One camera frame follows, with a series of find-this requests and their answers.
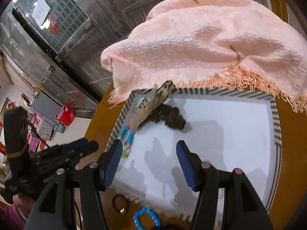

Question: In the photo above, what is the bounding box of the brown scrunchie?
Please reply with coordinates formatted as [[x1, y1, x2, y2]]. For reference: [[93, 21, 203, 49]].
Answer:
[[140, 104, 186, 130]]

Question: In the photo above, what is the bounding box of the red plastic container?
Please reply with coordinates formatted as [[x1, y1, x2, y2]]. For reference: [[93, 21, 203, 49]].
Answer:
[[56, 104, 75, 126]]

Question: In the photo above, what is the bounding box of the leopard print bow scrunchie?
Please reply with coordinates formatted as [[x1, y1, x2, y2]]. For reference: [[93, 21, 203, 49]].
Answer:
[[128, 80, 175, 131]]

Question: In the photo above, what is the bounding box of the striped white tray box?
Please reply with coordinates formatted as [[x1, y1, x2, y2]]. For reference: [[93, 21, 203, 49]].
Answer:
[[111, 88, 281, 220]]

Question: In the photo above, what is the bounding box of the pink fringed blanket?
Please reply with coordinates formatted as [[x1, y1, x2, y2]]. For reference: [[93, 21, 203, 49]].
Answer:
[[100, 0, 306, 112]]

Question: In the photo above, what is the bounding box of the black hair tie with charm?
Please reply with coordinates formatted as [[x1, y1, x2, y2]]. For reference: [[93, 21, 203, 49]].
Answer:
[[111, 194, 130, 215]]

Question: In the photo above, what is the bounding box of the right hand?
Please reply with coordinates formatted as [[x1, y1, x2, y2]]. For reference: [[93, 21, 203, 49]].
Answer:
[[13, 194, 36, 218]]

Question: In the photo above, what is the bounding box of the blue bead bracelet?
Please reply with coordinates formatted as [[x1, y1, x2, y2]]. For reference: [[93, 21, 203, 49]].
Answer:
[[133, 207, 162, 230]]

